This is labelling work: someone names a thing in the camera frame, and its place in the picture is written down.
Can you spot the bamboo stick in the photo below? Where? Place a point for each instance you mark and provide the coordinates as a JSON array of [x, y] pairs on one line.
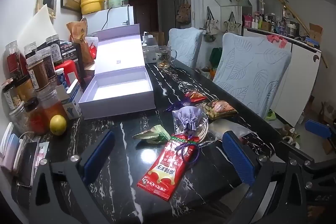
[[284, 1]]

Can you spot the cluster of glass food jars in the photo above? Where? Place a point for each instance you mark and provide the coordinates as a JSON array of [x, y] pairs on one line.
[[39, 74]]

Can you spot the green slippers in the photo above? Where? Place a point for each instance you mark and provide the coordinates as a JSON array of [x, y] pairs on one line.
[[271, 116]]

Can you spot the stack of brown paper bags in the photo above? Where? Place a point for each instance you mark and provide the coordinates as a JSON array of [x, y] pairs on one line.
[[158, 39]]

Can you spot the white mini fridge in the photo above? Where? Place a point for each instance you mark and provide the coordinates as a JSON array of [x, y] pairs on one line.
[[118, 16]]

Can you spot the green bag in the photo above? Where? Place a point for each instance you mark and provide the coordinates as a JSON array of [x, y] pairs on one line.
[[215, 56]]

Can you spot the yellow lemon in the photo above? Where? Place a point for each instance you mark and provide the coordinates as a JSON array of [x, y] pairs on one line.
[[58, 124]]

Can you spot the green triangular packet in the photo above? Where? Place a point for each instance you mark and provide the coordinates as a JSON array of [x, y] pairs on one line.
[[155, 133]]

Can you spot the small white box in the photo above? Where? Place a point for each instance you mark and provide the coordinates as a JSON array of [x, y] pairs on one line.
[[151, 52]]

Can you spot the white slippers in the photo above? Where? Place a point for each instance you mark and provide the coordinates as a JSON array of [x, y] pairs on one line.
[[290, 140]]

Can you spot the red plastic bottle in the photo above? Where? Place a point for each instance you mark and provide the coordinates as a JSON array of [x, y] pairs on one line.
[[67, 69]]

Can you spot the long red snack packet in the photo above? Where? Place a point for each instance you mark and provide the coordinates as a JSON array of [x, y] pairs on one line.
[[162, 174]]

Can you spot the purple tasselled sachet pouch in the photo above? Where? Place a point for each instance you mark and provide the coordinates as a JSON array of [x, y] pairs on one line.
[[186, 117]]

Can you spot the glass mug with tea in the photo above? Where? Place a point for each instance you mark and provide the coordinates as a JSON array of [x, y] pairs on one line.
[[163, 57]]

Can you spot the white foam board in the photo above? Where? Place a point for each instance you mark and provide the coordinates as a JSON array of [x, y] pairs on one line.
[[36, 27]]

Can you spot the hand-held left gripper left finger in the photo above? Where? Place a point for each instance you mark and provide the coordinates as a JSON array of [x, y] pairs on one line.
[[99, 153]]

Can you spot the clear plastic packet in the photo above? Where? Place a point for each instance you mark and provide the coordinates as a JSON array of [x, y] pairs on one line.
[[223, 125]]

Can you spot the light blue covered chair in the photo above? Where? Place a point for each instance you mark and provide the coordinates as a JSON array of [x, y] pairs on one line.
[[185, 43], [249, 69]]

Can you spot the lavender gift box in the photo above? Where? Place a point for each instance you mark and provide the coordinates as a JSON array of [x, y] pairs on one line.
[[120, 56]]

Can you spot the small open cardboard box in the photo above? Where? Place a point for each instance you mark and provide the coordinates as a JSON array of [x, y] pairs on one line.
[[316, 29]]

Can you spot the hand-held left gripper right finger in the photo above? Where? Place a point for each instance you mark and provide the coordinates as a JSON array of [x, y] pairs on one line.
[[240, 161]]

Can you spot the brown patterned tote bag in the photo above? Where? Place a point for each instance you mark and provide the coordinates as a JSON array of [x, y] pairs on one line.
[[183, 12]]

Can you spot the black smartphone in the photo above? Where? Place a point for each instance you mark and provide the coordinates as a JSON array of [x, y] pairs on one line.
[[26, 163]]

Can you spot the dark wooden door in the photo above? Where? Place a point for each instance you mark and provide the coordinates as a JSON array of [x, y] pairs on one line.
[[143, 14]]

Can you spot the row of bottles and jars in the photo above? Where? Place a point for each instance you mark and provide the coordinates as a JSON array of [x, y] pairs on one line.
[[262, 22]]

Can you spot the black printed box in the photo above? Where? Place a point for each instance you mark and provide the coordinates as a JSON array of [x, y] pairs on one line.
[[74, 53]]

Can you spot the cream tote bag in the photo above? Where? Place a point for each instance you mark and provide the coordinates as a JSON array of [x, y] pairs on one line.
[[233, 26], [211, 26]]

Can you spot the gold peanut snack packet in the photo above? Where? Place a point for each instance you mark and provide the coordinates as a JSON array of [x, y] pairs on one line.
[[221, 108]]

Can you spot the brown snack bag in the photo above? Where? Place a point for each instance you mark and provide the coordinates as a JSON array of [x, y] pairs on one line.
[[78, 32]]

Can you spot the red snack packaging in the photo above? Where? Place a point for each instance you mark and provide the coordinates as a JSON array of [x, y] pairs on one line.
[[93, 50]]

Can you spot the small red snack packet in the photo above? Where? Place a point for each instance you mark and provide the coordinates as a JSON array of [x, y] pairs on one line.
[[194, 96]]

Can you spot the small white-capped blue bottle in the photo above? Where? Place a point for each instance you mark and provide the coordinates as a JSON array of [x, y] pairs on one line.
[[60, 78]]

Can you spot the pink cloth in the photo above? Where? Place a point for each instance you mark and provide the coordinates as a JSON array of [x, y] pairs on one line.
[[275, 39]]

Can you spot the small white pink packet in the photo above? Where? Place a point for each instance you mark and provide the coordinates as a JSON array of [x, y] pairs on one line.
[[43, 151]]

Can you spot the yellow pot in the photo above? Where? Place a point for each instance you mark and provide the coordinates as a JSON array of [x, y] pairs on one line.
[[90, 3]]

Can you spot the small blue white carton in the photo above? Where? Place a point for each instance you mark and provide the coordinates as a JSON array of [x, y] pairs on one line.
[[72, 103]]

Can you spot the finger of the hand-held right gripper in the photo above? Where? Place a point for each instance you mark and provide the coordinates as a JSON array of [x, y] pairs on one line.
[[299, 151], [319, 129]]

